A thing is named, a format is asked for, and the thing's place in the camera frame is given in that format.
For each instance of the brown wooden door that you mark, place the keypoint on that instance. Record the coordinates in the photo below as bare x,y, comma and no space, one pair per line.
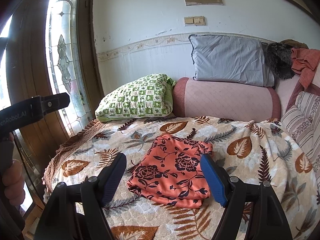
27,55

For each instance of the pink bolster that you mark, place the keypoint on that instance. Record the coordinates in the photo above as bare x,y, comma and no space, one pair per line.
225,100

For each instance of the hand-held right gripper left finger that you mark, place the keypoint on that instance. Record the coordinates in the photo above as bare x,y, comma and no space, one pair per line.
113,177

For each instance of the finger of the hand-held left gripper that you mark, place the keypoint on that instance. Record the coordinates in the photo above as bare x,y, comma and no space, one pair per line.
57,102

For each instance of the person's left hand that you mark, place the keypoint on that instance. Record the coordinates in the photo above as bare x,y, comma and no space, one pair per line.
13,175

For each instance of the salmon cloth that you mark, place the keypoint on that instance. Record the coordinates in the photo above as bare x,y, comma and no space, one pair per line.
306,62

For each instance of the dark furry cloth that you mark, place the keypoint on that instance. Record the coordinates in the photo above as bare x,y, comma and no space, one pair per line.
280,60

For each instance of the beige light switch panel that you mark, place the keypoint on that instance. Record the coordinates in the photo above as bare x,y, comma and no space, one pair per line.
194,21

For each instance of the grey pillow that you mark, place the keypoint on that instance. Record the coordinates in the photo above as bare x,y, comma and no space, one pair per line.
227,60

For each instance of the green checked pillow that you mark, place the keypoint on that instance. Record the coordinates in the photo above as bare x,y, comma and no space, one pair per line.
135,97

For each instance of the orange floral garment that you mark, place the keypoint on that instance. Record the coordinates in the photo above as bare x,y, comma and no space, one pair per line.
172,170

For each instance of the brown ruffled bedcover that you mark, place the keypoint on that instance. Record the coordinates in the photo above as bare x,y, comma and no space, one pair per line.
75,142

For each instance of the striped cushion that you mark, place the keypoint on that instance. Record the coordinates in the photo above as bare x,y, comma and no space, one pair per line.
302,122

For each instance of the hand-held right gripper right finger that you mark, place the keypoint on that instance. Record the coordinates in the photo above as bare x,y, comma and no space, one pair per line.
213,180

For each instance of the leaf-print blanket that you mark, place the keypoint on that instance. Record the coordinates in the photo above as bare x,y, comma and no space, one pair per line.
250,155

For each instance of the olive cloth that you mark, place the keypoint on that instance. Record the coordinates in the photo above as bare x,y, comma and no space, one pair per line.
295,43

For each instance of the stained glass window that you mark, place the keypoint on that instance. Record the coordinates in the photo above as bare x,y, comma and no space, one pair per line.
62,55

